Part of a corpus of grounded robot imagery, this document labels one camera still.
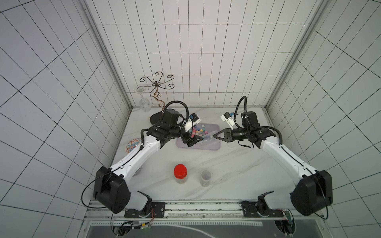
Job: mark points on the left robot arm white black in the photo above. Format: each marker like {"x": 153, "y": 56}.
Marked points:
{"x": 111, "y": 184}

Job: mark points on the aluminium mounting rail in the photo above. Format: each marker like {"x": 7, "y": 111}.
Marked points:
{"x": 190, "y": 213}

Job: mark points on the hanging wine glass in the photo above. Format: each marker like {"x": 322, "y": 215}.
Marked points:
{"x": 144, "y": 102}

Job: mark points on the small clear jar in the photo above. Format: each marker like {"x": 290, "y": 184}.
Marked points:
{"x": 205, "y": 178}

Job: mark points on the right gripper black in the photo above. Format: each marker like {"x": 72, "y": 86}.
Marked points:
{"x": 229, "y": 134}

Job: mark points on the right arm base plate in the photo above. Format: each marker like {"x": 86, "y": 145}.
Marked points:
{"x": 251, "y": 209}

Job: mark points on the metal glass holder stand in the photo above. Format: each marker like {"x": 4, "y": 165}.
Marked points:
{"x": 158, "y": 81}

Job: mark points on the red lid candy jar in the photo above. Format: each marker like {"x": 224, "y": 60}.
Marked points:
{"x": 180, "y": 173}

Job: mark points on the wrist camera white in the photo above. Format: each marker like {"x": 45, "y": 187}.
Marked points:
{"x": 193, "y": 119}
{"x": 227, "y": 117}

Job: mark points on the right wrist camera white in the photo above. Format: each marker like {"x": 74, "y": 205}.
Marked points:
{"x": 227, "y": 117}

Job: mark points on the lilac plastic tray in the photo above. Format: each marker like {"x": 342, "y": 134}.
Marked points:
{"x": 206, "y": 131}

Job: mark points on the patterned red blue bowl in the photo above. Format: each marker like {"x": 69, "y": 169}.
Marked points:
{"x": 132, "y": 145}

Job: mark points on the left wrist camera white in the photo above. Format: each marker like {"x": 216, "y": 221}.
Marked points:
{"x": 193, "y": 119}

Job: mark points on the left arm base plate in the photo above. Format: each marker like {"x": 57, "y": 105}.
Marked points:
{"x": 152, "y": 209}

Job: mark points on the clear jar with colourful candies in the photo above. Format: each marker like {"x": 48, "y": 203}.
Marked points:
{"x": 199, "y": 141}

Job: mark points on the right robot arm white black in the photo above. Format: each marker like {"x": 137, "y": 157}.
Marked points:
{"x": 312, "y": 191}

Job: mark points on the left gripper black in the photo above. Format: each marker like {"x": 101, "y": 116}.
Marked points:
{"x": 187, "y": 135}

